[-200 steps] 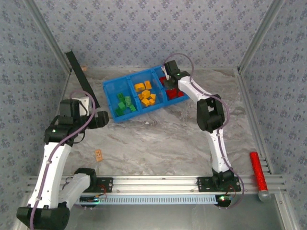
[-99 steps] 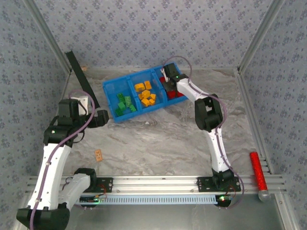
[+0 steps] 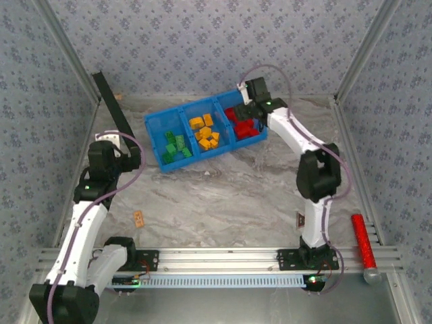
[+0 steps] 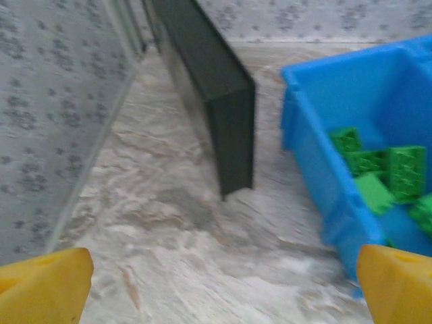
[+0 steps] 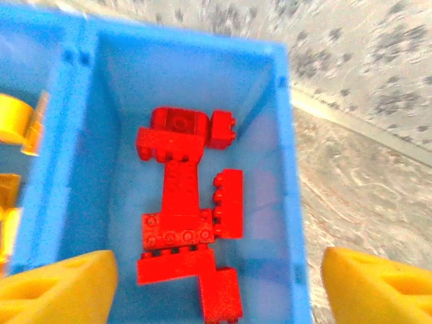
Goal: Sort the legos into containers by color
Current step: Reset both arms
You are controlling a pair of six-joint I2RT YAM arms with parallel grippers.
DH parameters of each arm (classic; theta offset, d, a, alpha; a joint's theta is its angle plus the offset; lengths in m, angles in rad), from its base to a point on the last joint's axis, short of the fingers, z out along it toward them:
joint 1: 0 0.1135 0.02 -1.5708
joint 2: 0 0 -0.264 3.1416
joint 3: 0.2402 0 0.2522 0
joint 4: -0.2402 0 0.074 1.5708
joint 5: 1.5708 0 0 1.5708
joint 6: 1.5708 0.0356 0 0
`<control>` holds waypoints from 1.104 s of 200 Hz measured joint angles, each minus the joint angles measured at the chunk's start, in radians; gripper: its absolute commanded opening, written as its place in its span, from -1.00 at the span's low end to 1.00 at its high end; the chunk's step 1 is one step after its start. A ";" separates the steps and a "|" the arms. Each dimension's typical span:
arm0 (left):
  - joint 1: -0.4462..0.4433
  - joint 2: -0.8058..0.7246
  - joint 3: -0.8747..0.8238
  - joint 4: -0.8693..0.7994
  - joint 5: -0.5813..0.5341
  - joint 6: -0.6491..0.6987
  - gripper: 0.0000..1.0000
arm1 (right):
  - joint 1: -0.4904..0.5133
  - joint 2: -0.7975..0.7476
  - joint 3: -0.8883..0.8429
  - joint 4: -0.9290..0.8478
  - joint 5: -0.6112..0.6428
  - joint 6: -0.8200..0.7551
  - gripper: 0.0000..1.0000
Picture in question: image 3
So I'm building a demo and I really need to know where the blue three-compartment plastic bin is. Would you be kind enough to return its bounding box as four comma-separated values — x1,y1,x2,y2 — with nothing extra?
142,89,270,174

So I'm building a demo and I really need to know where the long black bar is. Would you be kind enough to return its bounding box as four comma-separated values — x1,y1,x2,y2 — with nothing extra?
91,71,140,151

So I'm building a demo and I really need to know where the red glitter tube silver cap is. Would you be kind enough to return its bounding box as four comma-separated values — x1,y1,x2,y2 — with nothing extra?
350,213,383,286

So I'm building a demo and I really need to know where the grey metal sheet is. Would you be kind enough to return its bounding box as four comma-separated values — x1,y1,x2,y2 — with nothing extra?
94,286,402,324

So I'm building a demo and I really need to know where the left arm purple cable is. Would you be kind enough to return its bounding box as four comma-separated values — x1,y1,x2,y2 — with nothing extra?
47,132,146,324

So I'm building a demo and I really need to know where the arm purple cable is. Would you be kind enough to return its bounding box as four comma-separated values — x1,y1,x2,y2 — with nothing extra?
238,63,352,296
47,132,146,324

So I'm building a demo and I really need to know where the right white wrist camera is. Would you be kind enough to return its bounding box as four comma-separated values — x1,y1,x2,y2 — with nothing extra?
237,84,253,106

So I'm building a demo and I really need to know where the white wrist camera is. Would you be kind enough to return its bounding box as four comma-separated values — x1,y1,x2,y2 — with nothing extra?
237,84,253,106
94,132,122,158

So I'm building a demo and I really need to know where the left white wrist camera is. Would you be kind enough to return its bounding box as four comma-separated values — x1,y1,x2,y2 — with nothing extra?
94,132,122,158

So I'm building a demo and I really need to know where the aluminium side rail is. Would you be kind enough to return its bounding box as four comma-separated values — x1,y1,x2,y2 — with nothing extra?
52,99,102,249
332,97,388,246

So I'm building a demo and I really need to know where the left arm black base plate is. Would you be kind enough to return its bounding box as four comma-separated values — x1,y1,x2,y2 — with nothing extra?
116,249,160,273

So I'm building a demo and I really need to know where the aluminium corner post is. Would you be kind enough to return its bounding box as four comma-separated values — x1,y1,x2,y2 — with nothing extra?
333,0,403,104
33,0,103,104

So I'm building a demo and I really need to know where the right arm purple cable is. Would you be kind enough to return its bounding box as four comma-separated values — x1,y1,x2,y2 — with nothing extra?
238,63,352,296

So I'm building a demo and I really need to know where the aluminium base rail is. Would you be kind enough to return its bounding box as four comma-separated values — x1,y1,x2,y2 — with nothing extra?
35,246,404,273

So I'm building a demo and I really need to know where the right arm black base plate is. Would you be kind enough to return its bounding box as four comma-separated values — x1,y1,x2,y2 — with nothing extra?
276,248,340,271

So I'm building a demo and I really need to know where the light blue slotted cable duct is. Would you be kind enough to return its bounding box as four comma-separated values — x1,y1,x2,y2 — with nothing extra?
106,273,308,290

